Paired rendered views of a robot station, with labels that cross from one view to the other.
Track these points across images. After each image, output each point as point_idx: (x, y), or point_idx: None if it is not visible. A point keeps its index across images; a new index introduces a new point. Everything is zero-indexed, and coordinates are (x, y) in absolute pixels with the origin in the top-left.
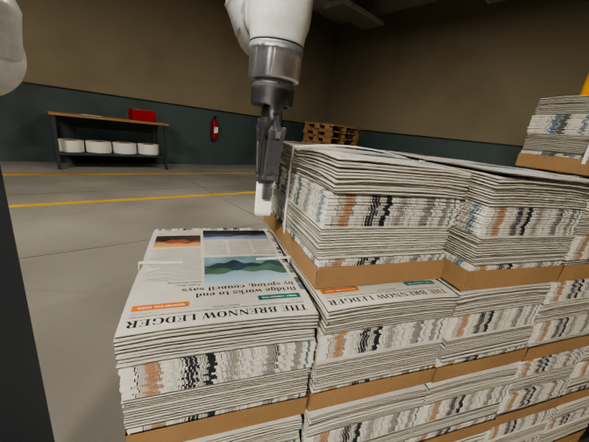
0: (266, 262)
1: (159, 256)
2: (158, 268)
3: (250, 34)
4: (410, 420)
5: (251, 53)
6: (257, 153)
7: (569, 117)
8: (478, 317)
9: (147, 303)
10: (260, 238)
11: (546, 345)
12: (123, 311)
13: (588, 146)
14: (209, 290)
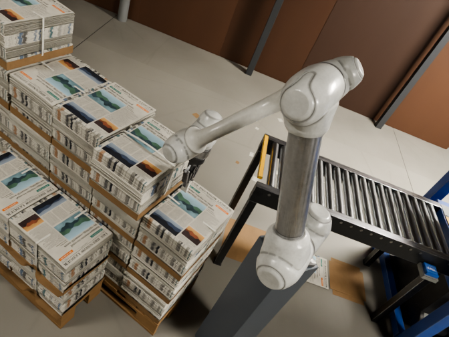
0: (179, 200)
1: (206, 230)
2: (211, 225)
3: (211, 147)
4: None
5: (210, 151)
6: (188, 178)
7: (26, 33)
8: None
9: (224, 212)
10: (160, 211)
11: None
12: (230, 214)
13: (42, 46)
14: (208, 204)
